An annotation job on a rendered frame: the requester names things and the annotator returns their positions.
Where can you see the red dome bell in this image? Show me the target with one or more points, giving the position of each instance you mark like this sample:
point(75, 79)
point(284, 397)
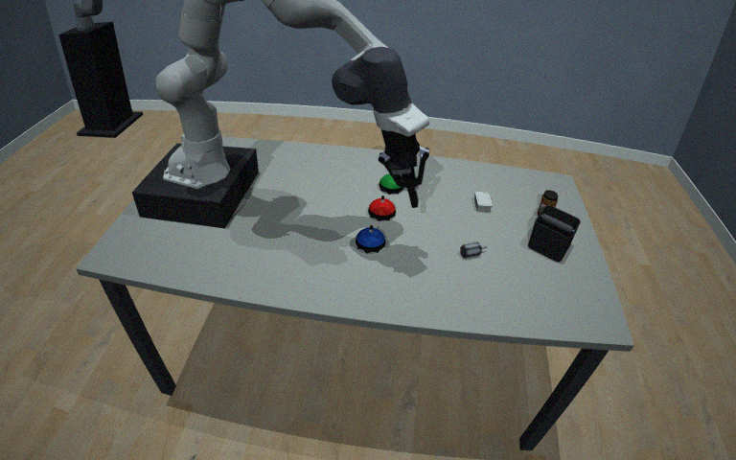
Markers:
point(382, 209)

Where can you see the green dome bell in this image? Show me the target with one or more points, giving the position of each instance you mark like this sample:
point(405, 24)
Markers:
point(387, 184)

